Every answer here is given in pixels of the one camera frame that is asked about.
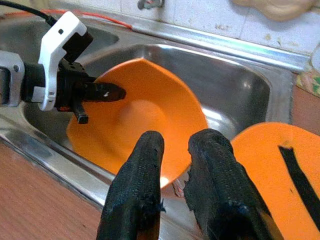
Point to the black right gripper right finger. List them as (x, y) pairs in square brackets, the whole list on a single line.
[(220, 187)]

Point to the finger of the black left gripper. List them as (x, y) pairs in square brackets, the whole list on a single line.
[(105, 92), (81, 115)]

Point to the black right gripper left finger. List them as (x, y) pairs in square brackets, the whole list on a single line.
[(135, 187)]

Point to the orange octagonal plate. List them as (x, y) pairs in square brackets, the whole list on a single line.
[(150, 100)]

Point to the orange plate with black strip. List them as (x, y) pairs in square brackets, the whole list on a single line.
[(262, 162)]

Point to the black strip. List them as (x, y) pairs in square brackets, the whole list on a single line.
[(300, 180)]

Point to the stainless steel sink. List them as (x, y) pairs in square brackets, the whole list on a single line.
[(237, 82)]

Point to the floral printed clear package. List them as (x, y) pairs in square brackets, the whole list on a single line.
[(311, 83)]

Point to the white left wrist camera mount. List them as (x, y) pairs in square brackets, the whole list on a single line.
[(56, 42)]

